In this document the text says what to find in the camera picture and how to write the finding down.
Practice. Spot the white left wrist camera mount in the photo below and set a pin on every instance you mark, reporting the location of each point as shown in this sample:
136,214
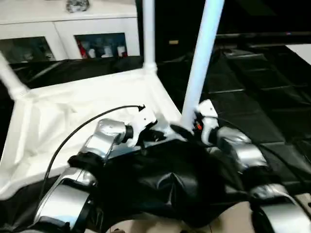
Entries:
143,121

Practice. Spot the black mat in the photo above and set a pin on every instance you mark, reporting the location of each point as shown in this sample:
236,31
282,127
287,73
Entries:
255,97

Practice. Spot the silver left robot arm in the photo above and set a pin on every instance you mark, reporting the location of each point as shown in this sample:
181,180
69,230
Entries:
102,140

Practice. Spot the red bottle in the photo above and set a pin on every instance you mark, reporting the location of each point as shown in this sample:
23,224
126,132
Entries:
83,49

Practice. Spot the large black case yellow label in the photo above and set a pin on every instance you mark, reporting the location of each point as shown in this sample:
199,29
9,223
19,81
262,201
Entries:
175,24

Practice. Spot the white flat panel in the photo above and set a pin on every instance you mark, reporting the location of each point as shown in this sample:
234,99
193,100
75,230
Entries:
300,54

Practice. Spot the grey metal bar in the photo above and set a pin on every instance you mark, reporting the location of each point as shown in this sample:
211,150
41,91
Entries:
267,36

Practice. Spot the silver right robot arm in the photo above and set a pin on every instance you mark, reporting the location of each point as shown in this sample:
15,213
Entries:
243,150

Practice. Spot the white cabinet with glass doors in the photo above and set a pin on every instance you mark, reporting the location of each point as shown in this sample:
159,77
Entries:
60,26

